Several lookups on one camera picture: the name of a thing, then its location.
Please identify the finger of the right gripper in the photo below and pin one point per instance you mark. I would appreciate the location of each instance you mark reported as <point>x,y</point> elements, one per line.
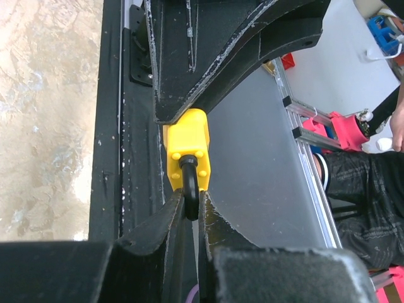
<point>298,29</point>
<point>189,42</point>

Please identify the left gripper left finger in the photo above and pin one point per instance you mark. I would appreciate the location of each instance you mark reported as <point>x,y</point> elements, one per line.
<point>143,266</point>

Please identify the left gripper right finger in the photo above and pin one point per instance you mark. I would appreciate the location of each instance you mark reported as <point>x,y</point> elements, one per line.
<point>232,269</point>

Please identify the yellow padlock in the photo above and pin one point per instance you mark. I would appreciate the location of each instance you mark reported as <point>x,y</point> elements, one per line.
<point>188,163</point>

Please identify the seated person in shorts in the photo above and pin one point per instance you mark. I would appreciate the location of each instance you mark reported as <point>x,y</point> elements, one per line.
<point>373,182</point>

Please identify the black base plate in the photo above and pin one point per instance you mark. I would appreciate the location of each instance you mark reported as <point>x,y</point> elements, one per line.
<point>129,179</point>

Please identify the aluminium frame rail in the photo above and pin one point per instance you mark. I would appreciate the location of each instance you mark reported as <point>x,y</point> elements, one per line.
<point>305,140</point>

